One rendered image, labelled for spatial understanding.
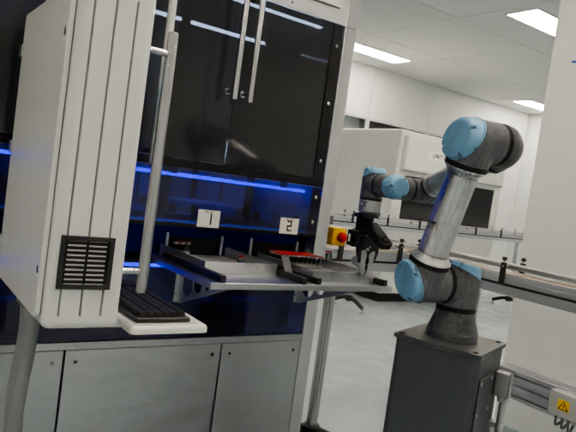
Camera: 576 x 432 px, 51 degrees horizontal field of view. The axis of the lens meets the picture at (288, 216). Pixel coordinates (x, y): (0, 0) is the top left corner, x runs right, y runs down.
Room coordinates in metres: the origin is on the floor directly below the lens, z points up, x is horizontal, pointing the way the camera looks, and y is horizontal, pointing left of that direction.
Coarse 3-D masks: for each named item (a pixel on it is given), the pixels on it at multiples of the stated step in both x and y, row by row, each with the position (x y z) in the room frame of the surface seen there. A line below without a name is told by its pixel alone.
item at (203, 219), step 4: (200, 212) 2.06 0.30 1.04; (204, 212) 2.07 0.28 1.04; (208, 212) 2.08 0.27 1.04; (212, 212) 2.08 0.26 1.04; (216, 212) 2.09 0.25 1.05; (200, 216) 2.06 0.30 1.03; (204, 216) 2.07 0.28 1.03; (208, 216) 2.08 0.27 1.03; (212, 216) 2.08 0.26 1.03; (216, 216) 2.09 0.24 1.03; (200, 220) 2.06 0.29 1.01; (204, 220) 2.07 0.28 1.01; (208, 220) 2.08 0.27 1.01; (212, 220) 2.09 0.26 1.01; (216, 220) 2.09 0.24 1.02; (200, 224) 2.06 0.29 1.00; (204, 224) 2.07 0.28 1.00; (208, 224) 2.08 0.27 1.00; (212, 224) 2.09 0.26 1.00; (216, 224) 2.10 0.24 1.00
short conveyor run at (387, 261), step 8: (400, 240) 2.76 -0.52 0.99; (328, 248) 2.54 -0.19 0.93; (336, 248) 2.61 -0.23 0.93; (344, 248) 2.66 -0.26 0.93; (352, 248) 2.72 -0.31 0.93; (400, 248) 2.76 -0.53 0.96; (408, 248) 2.84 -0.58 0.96; (336, 256) 2.56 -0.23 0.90; (344, 256) 2.59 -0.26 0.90; (352, 256) 2.61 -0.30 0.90; (384, 256) 2.72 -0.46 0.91; (392, 256) 2.75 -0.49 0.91; (400, 256) 2.77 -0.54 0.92; (408, 256) 2.81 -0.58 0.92; (352, 264) 2.62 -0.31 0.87; (376, 264) 2.70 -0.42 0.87; (384, 264) 2.73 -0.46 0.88; (392, 264) 2.76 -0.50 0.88
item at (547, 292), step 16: (464, 256) 2.73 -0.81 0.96; (480, 256) 2.74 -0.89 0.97; (496, 272) 2.55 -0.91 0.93; (512, 272) 2.61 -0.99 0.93; (528, 272) 2.46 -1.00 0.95; (544, 272) 2.41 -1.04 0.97; (480, 288) 2.61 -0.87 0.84; (496, 288) 2.54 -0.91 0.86; (512, 288) 2.49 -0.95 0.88; (528, 288) 2.43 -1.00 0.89; (544, 288) 2.37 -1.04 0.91; (560, 288) 2.32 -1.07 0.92; (544, 304) 2.36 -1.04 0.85; (560, 304) 2.31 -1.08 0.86
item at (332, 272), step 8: (264, 256) 2.15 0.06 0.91; (280, 264) 2.07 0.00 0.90; (328, 264) 2.26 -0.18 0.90; (336, 264) 2.22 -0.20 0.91; (344, 264) 2.19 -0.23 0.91; (304, 272) 1.95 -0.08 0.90; (312, 272) 1.92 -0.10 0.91; (320, 272) 1.93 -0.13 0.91; (328, 272) 1.95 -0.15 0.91; (336, 272) 1.96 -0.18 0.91; (344, 272) 1.98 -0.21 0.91; (352, 272) 2.01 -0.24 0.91; (368, 272) 2.08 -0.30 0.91; (328, 280) 1.95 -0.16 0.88; (336, 280) 1.97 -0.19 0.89; (344, 280) 1.99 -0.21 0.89; (352, 280) 2.01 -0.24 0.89; (360, 280) 2.03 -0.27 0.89; (368, 280) 2.05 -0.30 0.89
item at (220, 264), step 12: (180, 252) 1.93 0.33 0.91; (228, 252) 2.19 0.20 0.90; (240, 252) 2.13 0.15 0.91; (204, 264) 1.79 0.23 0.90; (216, 264) 1.81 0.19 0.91; (228, 264) 1.84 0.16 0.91; (240, 264) 1.86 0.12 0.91; (252, 264) 1.89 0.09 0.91; (264, 264) 1.91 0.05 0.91; (276, 264) 1.94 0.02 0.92
